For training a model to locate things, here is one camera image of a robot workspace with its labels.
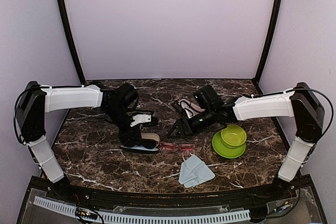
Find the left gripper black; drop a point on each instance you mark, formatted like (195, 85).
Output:
(134, 132)

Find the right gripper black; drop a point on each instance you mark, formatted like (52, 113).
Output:
(182, 123)

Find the black glasses case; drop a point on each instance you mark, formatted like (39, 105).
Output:
(145, 137)

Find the black aviator sunglasses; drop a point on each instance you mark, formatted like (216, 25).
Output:
(145, 144)

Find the pink translucent sunglasses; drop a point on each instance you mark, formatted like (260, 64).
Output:
(173, 146)

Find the light blue cloth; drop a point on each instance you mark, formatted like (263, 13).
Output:
(142, 150)
(194, 172)

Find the pink glasses case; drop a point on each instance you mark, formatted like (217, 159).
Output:
(196, 108)

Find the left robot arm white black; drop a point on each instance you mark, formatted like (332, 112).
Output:
(39, 113)

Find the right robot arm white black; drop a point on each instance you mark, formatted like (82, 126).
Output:
(300, 103)

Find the green plate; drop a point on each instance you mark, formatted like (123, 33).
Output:
(224, 151)

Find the green bowl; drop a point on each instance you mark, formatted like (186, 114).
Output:
(233, 136)

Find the black front rail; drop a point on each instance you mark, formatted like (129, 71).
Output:
(255, 197)

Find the white slotted cable duct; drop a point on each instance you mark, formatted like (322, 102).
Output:
(144, 215)

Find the left black frame post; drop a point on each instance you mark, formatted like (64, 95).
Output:
(70, 40)

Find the black frame post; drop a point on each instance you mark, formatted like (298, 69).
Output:
(268, 41)
(70, 40)

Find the right black frame post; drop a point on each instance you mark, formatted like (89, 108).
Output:
(268, 41)

